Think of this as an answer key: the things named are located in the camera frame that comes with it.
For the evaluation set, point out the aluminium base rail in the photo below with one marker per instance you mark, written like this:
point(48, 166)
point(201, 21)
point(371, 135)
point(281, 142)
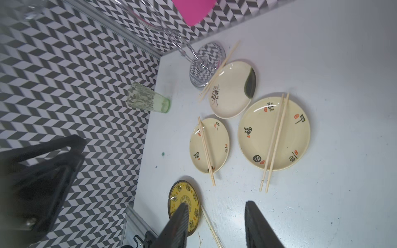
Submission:
point(136, 232)

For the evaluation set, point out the metal glass holder stand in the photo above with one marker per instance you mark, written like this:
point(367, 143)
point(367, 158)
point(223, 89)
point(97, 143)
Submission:
point(203, 63)

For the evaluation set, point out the cream plate right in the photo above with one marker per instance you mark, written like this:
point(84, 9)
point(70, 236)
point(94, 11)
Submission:
point(264, 124)

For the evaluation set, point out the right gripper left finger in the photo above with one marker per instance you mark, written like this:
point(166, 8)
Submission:
point(175, 233)

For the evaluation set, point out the cream plate front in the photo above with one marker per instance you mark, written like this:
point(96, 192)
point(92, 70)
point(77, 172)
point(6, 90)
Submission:
point(217, 141)

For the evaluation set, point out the cream plate with black spot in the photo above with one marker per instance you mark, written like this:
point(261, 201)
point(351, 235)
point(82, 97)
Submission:
point(233, 90)

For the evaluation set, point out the green transparent plastic cup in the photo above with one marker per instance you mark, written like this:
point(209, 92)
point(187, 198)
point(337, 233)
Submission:
point(142, 97)

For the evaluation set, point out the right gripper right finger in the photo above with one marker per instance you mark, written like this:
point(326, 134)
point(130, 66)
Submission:
point(259, 234)

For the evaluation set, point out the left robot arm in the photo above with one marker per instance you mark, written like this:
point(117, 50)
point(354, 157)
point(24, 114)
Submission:
point(35, 182)

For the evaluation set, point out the chopsticks panda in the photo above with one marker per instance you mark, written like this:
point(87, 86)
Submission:
point(209, 164)
point(269, 165)
point(215, 76)

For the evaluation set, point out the yellow green patterned plate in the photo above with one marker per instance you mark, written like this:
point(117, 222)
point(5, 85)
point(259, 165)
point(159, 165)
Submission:
point(183, 192)

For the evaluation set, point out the pink plastic wine glass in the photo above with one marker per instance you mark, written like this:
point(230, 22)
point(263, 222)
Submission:
point(194, 11)

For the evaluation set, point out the chopsticks green label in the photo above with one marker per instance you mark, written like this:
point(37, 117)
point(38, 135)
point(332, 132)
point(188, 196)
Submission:
point(211, 227)

